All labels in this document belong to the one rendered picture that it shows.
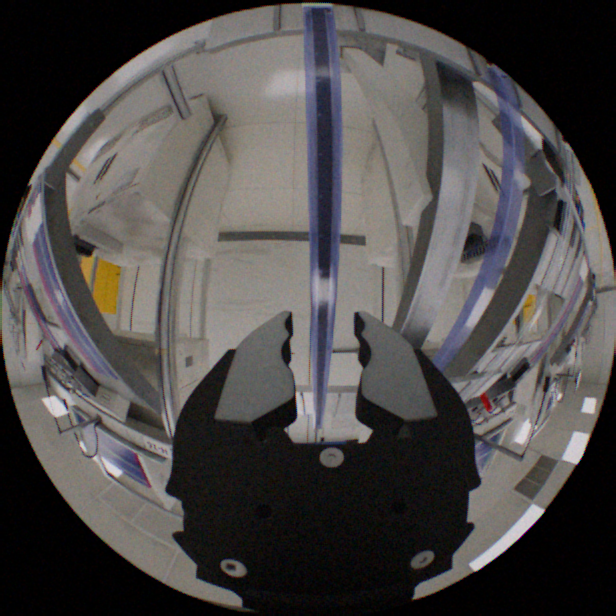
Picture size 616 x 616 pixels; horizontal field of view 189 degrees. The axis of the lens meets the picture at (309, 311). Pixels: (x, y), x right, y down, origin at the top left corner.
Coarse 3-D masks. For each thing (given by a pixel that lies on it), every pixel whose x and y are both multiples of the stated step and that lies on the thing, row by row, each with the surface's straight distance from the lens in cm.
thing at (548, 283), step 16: (560, 224) 24; (560, 240) 23; (560, 256) 23; (544, 288) 24; (544, 304) 25; (528, 320) 25; (512, 336) 27; (512, 352) 28; (496, 368) 29; (480, 384) 31; (464, 400) 34
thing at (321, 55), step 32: (320, 32) 12; (320, 64) 10; (320, 96) 9; (320, 128) 9; (320, 160) 9; (320, 192) 9; (320, 224) 9; (320, 256) 10; (320, 288) 11; (320, 320) 13; (320, 352) 15; (320, 384) 19; (320, 416) 27
